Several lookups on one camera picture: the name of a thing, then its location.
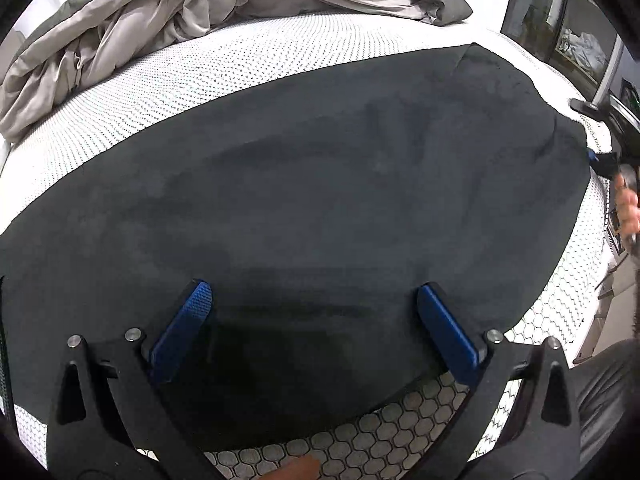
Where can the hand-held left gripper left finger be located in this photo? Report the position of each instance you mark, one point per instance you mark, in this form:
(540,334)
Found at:
(177,335)

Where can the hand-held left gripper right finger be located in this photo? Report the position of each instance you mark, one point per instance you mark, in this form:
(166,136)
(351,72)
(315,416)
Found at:
(447,335)

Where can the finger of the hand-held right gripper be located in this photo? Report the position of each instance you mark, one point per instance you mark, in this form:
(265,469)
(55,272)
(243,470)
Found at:
(602,164)
(595,108)

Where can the black pants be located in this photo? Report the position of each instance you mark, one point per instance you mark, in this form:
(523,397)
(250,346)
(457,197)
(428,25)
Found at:
(300,185)

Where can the person's right hand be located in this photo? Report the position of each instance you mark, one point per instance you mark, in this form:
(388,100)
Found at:
(627,205)

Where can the person's left hand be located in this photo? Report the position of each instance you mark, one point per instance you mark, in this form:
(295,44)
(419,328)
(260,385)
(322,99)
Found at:
(300,469)

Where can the glass door wardrobe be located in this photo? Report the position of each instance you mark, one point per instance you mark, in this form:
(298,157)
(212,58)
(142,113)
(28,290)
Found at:
(565,20)

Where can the white patterned mattress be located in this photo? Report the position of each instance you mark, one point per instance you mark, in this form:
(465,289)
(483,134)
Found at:
(200,55)

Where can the grey duvet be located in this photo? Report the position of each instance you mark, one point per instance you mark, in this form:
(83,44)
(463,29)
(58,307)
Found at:
(150,10)

